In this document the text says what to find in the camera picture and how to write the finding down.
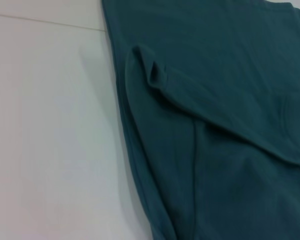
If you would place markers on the teal FREE print t-shirt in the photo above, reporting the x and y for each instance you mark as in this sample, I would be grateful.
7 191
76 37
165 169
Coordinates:
215 125

